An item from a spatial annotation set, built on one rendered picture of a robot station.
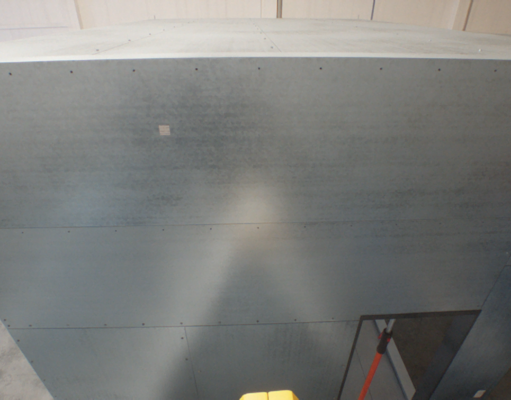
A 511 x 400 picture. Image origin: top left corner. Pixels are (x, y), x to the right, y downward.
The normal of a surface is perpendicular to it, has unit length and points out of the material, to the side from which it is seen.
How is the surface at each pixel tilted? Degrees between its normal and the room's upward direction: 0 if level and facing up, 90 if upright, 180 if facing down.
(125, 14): 90
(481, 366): 90
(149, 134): 90
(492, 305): 90
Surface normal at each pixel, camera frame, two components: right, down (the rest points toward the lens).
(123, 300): 0.04, 0.52
